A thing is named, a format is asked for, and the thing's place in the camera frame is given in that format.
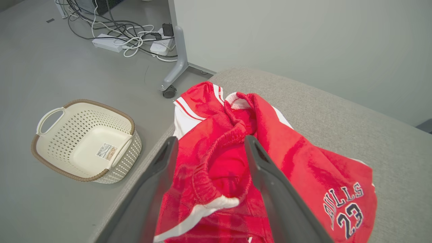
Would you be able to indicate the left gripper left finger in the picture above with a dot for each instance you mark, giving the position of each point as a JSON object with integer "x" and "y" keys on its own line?
{"x": 141, "y": 209}

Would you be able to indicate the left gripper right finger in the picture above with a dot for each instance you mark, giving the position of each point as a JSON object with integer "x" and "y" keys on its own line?
{"x": 287, "y": 216}

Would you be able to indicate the red Bulls 23 jersey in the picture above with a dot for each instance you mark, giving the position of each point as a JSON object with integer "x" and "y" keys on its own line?
{"x": 303, "y": 162}

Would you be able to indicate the red shorts white side stripe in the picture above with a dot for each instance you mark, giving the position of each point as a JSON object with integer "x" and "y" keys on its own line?
{"x": 222, "y": 179}

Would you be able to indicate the cream plastic laundry basket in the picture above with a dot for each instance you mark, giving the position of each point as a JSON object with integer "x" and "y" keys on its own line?
{"x": 91, "y": 152}

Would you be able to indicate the white power strip with plugs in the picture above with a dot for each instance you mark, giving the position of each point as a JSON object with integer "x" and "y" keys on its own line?
{"x": 160, "y": 48}

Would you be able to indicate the grey partition leg with caster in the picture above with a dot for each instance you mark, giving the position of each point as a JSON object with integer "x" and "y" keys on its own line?
{"x": 181, "y": 50}

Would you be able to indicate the long white power strip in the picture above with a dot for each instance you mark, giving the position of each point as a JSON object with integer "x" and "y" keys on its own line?
{"x": 106, "y": 43}

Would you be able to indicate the black power adapter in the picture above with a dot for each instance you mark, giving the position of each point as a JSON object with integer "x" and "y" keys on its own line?
{"x": 167, "y": 29}

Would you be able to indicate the black computer case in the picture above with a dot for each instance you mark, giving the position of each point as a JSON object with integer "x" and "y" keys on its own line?
{"x": 91, "y": 4}

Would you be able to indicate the white table leg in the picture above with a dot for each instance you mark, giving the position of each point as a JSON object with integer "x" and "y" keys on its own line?
{"x": 61, "y": 10}

